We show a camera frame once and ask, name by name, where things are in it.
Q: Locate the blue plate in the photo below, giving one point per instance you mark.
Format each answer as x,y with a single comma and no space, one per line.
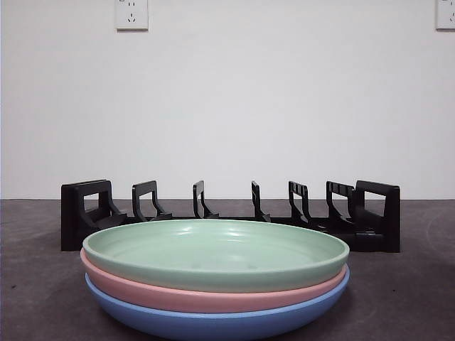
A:
213,325

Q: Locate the green plate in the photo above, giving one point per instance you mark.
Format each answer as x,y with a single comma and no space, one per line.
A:
213,277

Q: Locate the black plastic dish rack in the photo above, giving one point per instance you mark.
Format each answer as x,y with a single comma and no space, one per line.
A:
391,213

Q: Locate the pink plate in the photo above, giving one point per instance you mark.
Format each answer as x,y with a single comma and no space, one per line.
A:
142,296

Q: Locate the white wall socket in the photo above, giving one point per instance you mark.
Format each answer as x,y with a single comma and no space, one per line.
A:
446,14
132,14

